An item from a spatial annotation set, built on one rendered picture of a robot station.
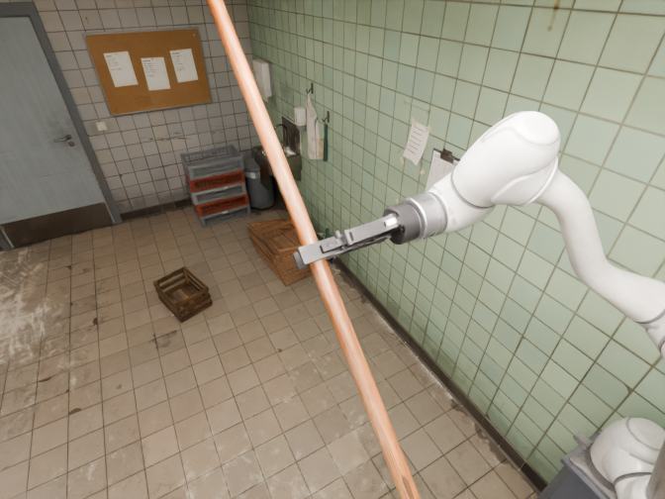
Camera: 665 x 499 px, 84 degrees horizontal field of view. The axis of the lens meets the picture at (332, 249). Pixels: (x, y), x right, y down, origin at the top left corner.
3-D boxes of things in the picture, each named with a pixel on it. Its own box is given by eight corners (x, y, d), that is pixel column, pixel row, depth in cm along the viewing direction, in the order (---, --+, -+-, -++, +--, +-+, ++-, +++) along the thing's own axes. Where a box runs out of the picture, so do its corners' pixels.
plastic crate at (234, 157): (245, 168, 410) (243, 155, 401) (190, 180, 387) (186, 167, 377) (235, 156, 438) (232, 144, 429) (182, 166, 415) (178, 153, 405)
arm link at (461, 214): (407, 204, 80) (437, 167, 69) (459, 187, 86) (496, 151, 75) (431, 247, 77) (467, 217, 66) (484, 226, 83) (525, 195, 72)
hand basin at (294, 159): (304, 209, 409) (300, 127, 354) (273, 217, 395) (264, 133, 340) (287, 191, 442) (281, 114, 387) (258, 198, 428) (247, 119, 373)
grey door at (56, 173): (123, 225, 430) (32, 1, 300) (3, 253, 385) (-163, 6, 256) (122, 221, 436) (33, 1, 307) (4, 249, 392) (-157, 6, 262)
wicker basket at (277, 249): (279, 275, 329) (276, 250, 312) (250, 246, 365) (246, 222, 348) (324, 255, 352) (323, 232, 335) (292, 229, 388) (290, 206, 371)
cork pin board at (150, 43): (213, 103, 413) (199, 26, 369) (110, 117, 373) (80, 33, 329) (213, 102, 416) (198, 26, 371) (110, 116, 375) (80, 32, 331)
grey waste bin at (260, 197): (280, 206, 463) (276, 164, 430) (251, 214, 449) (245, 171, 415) (269, 194, 489) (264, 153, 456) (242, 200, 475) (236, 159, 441)
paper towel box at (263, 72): (275, 102, 390) (272, 62, 368) (265, 103, 386) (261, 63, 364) (266, 96, 410) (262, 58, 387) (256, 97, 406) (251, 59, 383)
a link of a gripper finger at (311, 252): (339, 252, 64) (340, 251, 63) (303, 265, 61) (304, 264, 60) (332, 237, 64) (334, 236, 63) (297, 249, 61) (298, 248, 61)
